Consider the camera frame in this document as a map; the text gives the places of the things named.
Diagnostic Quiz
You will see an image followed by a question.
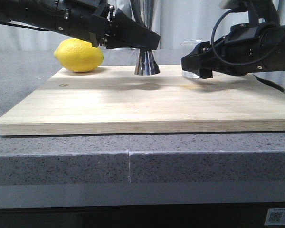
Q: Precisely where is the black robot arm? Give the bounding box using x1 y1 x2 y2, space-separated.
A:
181 0 285 79
0 0 160 50

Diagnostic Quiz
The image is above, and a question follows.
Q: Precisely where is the clear glass beaker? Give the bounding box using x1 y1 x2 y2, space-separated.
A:
180 39 202 79

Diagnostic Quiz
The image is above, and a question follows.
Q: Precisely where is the black cutting board strap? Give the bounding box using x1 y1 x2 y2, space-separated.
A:
251 74 285 95

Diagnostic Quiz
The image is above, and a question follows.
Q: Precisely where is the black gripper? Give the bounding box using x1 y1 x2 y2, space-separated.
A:
181 23 266 79
59 0 160 50

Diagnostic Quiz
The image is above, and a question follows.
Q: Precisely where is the white QR label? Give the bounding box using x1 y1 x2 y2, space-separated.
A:
264 208 285 226

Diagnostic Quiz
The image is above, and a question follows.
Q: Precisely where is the yellow lemon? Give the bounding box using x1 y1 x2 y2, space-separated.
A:
54 38 105 73

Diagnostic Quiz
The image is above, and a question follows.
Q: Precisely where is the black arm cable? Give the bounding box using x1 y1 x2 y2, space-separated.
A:
0 19 48 32
210 7 285 66

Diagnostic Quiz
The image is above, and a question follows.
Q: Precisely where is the grey curtain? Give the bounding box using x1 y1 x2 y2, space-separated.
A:
0 0 225 51

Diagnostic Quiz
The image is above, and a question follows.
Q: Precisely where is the steel double jigger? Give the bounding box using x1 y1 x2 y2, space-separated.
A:
129 0 161 76

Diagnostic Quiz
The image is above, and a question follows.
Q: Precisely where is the light wooden cutting board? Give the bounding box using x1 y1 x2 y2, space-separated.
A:
0 65 285 136

